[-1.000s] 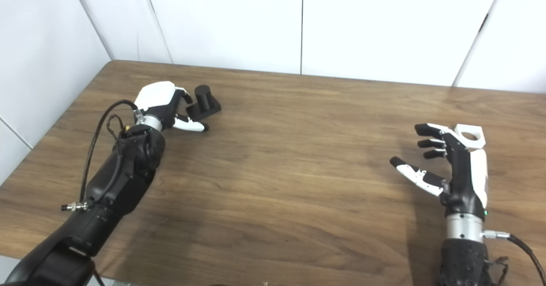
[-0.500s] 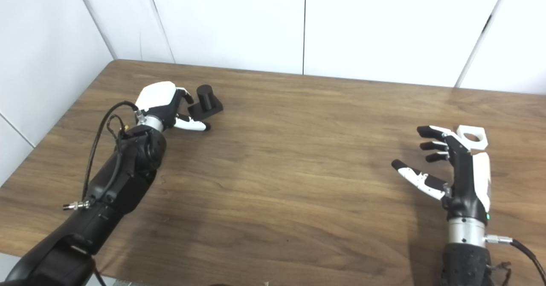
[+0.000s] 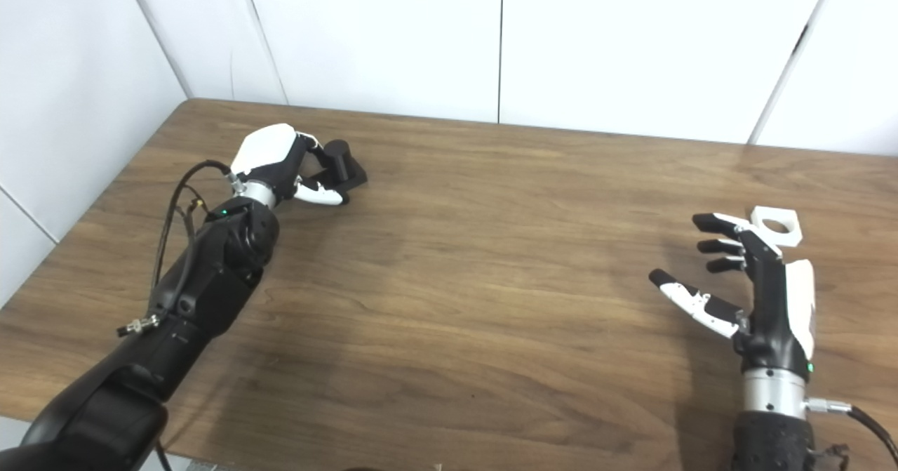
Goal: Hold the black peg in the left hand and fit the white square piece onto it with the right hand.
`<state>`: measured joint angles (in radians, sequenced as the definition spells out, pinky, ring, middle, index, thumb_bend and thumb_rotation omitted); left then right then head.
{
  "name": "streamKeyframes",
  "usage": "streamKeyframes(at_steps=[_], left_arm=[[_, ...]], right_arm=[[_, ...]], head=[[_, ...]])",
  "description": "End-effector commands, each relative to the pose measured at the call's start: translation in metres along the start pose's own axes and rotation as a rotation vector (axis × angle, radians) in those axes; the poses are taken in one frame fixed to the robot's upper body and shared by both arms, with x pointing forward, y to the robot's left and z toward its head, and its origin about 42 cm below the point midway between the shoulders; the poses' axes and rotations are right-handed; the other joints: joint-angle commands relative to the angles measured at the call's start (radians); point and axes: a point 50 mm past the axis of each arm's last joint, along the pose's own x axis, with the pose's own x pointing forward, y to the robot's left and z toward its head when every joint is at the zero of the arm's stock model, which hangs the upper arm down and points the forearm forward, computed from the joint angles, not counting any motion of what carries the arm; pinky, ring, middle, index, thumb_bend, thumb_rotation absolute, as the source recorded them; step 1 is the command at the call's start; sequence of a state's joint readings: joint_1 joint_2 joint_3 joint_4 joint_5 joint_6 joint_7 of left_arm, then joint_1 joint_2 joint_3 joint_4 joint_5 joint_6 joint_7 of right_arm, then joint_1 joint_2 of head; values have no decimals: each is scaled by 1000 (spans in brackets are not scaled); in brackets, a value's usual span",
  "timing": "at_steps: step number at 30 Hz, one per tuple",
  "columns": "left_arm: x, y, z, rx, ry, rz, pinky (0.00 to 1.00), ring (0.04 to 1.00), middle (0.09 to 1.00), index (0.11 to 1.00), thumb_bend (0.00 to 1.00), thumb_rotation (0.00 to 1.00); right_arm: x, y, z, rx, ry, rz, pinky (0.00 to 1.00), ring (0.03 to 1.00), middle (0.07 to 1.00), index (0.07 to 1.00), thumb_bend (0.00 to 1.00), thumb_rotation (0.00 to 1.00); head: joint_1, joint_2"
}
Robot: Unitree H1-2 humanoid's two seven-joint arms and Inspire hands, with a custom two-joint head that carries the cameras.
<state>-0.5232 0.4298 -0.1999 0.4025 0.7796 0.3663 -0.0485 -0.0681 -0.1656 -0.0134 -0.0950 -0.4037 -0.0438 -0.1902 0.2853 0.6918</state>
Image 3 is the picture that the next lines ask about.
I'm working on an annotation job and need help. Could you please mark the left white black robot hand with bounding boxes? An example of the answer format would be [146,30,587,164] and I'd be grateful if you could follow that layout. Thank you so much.
[230,124,349,207]

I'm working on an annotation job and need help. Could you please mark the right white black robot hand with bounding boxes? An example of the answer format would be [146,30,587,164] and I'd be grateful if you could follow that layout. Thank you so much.
[648,211,817,380]

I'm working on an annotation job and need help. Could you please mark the black peg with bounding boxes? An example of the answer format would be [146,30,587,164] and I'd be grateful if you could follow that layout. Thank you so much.
[319,140,368,194]

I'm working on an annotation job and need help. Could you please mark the white square piece with hole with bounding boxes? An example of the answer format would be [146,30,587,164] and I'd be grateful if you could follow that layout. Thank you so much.
[749,206,802,248]

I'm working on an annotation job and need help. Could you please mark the left thin wrist wires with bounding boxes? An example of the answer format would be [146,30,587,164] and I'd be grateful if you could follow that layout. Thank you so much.
[175,183,211,247]

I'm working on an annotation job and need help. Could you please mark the thin wrist wires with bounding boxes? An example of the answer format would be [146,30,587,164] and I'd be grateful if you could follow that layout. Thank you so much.
[175,183,211,247]
[814,444,850,471]

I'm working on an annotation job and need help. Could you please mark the right thin wrist wires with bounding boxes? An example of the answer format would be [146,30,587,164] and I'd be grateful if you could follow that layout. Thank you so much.
[814,444,850,471]

